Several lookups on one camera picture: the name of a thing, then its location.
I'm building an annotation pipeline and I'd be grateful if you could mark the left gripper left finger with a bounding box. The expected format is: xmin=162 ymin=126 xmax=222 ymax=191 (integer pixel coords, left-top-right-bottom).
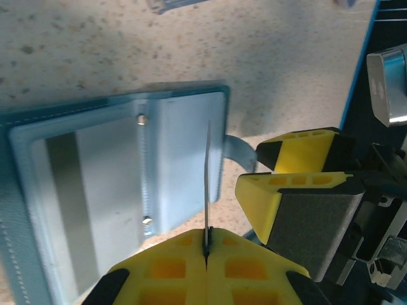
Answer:
xmin=81 ymin=227 xmax=209 ymax=305

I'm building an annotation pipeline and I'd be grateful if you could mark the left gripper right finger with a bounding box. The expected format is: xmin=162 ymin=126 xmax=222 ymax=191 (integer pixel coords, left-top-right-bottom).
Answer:
xmin=206 ymin=227 xmax=333 ymax=305

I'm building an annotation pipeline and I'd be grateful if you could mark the white plastic card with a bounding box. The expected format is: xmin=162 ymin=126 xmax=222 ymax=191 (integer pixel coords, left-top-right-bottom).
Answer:
xmin=202 ymin=119 xmax=213 ymax=255

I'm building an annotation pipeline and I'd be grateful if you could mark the clear acrylic card box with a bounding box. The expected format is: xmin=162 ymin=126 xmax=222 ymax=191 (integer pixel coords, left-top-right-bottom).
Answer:
xmin=148 ymin=0 xmax=209 ymax=16

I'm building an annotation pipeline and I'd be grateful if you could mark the grey-striped white card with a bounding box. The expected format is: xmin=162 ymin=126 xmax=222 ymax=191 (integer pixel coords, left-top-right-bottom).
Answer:
xmin=31 ymin=117 xmax=144 ymax=296

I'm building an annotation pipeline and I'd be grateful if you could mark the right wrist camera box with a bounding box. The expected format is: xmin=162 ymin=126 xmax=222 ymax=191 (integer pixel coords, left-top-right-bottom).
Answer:
xmin=366 ymin=44 xmax=407 ymax=128

